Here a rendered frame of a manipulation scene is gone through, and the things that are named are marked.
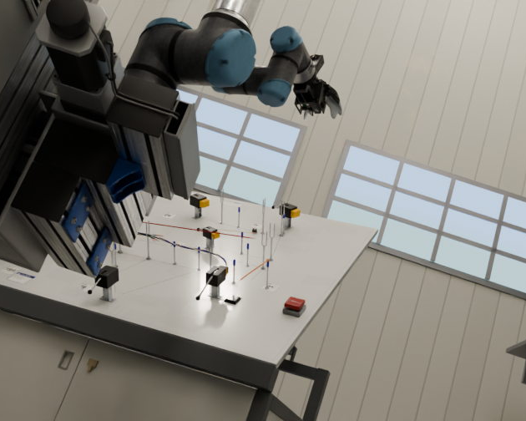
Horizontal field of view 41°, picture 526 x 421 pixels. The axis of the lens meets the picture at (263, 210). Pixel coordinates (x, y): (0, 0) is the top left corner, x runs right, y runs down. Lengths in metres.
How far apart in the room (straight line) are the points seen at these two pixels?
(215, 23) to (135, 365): 1.05
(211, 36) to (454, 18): 5.45
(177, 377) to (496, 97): 4.92
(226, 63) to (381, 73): 4.93
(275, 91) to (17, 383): 1.18
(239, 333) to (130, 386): 0.34
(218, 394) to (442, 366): 3.69
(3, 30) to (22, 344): 1.37
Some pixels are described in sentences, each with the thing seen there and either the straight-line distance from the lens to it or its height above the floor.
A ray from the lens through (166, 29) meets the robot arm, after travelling 1.55.
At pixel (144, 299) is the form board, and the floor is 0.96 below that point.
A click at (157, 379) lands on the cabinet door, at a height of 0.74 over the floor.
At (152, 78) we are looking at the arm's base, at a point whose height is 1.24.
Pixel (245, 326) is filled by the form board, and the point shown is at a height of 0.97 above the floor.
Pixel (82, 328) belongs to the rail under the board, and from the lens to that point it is 2.17.
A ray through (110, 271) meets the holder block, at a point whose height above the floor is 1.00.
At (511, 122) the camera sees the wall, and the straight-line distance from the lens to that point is 6.42.
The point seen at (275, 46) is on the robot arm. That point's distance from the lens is 1.76.
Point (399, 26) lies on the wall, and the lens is 6.63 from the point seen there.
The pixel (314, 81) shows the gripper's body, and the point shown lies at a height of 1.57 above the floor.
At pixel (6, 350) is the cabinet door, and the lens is 2.33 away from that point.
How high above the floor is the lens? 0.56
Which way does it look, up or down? 20 degrees up
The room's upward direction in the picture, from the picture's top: 20 degrees clockwise
